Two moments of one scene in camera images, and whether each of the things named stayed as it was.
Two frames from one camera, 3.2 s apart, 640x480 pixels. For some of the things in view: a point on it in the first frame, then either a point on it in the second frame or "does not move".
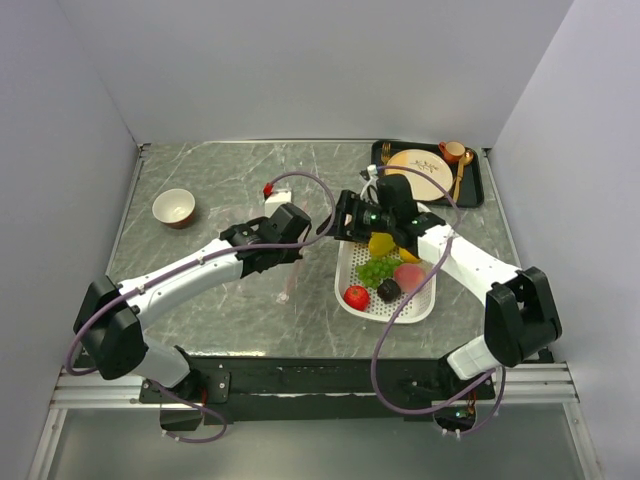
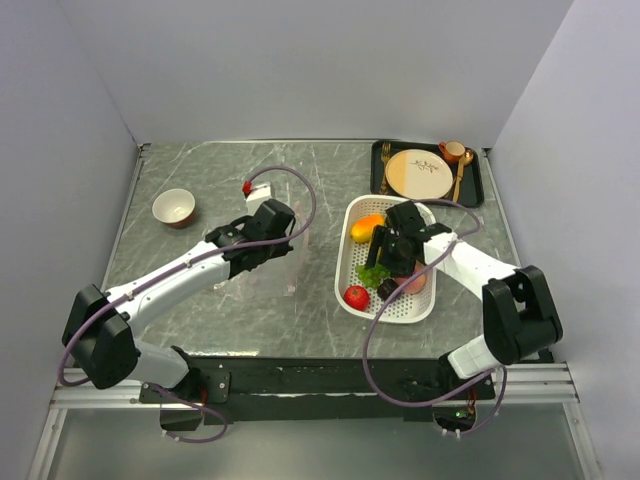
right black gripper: x=351 y=204 -> x=381 y=237
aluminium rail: x=524 y=383 does not move
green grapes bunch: x=377 y=268 does not move
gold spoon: x=467 y=160 does not move
